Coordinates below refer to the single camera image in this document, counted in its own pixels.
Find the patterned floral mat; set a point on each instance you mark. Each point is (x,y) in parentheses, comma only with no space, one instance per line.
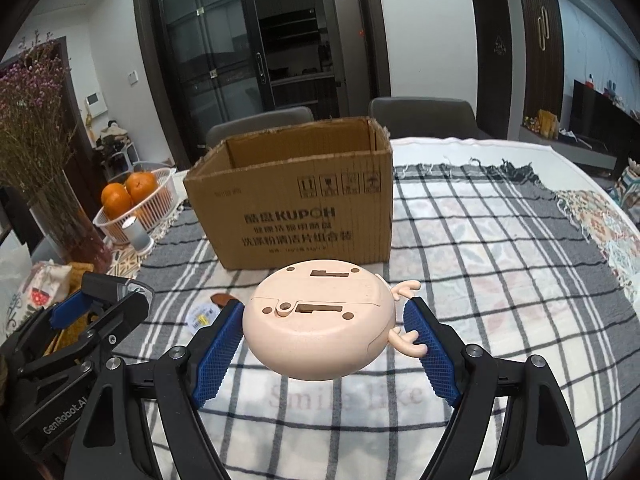
(604,224)

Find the orange fruit right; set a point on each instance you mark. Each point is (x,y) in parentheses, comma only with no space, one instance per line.
(140,185)

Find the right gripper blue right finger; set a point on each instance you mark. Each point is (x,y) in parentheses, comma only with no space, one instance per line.
(538,439)

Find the orange fruit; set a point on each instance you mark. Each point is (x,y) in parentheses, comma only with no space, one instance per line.
(140,185)
(116,200)

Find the dried purple flowers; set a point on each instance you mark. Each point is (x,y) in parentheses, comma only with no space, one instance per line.
(36,142)

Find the brown cardboard box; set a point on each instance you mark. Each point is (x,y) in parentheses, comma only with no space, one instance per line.
(321,190)

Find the right grey chair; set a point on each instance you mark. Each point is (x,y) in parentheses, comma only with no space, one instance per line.
(419,117)

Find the grey chair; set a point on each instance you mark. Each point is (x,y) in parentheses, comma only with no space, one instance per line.
(275,119)
(419,117)

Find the floral fabric cover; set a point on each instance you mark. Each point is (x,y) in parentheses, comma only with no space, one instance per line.
(47,284)

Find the pink deer toy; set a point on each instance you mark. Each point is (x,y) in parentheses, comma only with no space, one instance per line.
(323,319)

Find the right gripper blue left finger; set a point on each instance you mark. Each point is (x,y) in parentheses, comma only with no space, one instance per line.
(113,440)

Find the left grey chair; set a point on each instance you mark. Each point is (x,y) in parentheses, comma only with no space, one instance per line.
(275,119)

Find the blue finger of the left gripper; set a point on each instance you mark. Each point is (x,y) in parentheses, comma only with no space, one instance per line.
(105,330)
(96,291)

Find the round blue tin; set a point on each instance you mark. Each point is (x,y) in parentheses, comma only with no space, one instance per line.
(201,315)

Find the white shoe rack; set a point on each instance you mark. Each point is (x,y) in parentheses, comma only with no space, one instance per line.
(117,155)

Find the black television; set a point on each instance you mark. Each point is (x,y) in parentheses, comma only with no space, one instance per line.
(595,118)

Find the brown oval case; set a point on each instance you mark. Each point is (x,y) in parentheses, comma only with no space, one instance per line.
(221,299)

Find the woven wicker tissue box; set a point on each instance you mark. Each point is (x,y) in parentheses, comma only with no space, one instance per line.
(69,319)

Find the glass vase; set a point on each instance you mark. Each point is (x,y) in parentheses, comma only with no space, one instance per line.
(59,214)

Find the white tv cabinet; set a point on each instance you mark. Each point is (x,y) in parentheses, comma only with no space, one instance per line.
(574,153)

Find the white fruit basket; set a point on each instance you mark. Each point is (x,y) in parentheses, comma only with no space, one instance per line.
(155,209)

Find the orange fruit front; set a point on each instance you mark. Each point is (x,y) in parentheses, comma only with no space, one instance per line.
(116,200)

